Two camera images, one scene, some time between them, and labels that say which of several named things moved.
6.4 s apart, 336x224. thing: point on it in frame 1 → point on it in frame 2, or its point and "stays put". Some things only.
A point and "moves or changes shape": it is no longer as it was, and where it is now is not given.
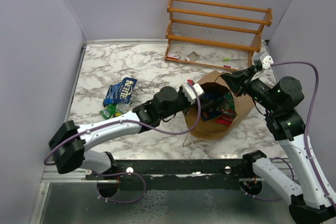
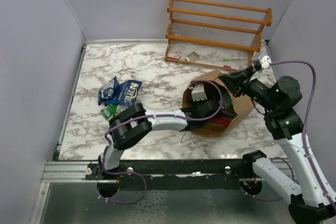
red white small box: (173, 55) stays put
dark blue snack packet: (120, 93) moves or changes shape
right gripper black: (237, 80) stays put
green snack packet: (114, 110) stays put
